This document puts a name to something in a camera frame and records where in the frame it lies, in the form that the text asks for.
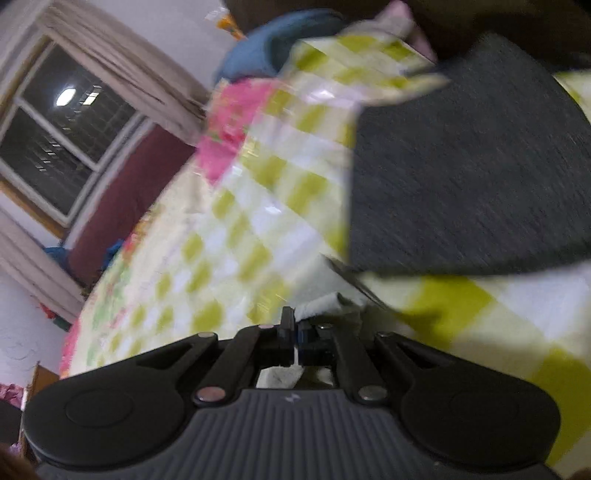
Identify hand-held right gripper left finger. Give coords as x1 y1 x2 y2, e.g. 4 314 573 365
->
134 306 297 407

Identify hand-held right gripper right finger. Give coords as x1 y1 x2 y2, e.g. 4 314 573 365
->
298 318 444 407

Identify light grey pants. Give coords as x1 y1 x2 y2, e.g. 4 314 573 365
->
256 293 365 389

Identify dark grey pants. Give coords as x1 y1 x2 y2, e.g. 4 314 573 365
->
345 31 591 278

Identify green white checkered plastic sheet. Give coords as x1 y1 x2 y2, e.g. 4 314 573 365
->
60 34 591 467

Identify maroon headboard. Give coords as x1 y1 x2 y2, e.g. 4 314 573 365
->
62 122 199 289

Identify red green bag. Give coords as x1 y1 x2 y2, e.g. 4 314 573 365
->
39 302 75 330

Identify pink cream printed bedsheet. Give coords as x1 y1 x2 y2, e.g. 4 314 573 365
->
59 78 278 377

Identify wooden desk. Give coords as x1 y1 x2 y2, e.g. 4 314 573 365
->
25 360 63 407

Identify blue bag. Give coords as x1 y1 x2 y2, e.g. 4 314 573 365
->
44 244 70 273

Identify beige curtain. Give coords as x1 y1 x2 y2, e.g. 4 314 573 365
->
37 0 218 139
0 210 86 324

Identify pink patterned cloth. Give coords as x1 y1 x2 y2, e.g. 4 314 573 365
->
0 383 24 409

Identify blue cloth pile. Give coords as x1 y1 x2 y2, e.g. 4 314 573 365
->
215 9 347 86

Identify barred window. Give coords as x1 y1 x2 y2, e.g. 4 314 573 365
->
0 34 153 227

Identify orange packet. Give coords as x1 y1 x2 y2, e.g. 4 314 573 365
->
205 9 245 42

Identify pale pink cloth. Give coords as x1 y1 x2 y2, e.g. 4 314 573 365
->
376 0 437 58

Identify dark brown cloth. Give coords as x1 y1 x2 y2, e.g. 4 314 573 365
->
406 0 591 70

